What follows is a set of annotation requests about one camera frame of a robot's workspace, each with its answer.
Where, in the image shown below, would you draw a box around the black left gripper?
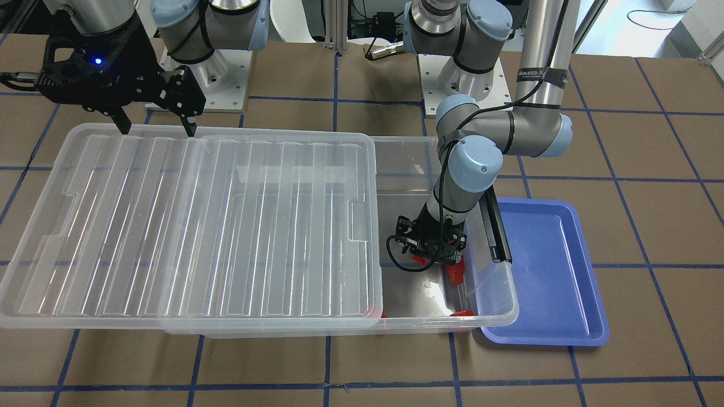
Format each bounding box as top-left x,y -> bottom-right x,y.
395,215 -> 467,266

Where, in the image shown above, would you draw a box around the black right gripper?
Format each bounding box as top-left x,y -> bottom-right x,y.
34,11 -> 206,137

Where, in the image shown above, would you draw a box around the clear plastic box lid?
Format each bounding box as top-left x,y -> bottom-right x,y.
2,123 -> 382,334

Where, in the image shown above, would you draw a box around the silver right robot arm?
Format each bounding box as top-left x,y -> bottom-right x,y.
27,1 -> 270,137

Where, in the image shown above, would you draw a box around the red block lying sideways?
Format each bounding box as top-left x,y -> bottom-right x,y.
411,255 -> 434,270

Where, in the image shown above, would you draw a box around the clear plastic storage box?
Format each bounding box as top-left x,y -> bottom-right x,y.
164,136 -> 520,340

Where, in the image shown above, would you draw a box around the red block box corner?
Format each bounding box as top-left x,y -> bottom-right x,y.
449,309 -> 477,317

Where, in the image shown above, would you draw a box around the blue plastic tray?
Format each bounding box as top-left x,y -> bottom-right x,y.
482,198 -> 610,347

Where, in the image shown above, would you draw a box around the white chair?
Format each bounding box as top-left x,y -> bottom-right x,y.
270,1 -> 316,44

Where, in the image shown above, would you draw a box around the black power adapter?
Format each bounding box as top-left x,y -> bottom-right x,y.
369,11 -> 397,42

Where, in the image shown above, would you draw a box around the red block near handle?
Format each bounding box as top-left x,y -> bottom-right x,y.
445,258 -> 466,285

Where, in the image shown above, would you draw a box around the black box latch handle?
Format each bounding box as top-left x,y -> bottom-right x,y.
479,186 -> 512,263

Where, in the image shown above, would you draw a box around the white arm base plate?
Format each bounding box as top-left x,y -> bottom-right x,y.
418,54 -> 512,118
145,47 -> 253,114

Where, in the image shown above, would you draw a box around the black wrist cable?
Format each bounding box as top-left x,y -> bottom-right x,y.
386,0 -> 569,273

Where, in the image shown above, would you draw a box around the aluminium frame post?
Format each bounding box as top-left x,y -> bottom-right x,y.
324,0 -> 348,54

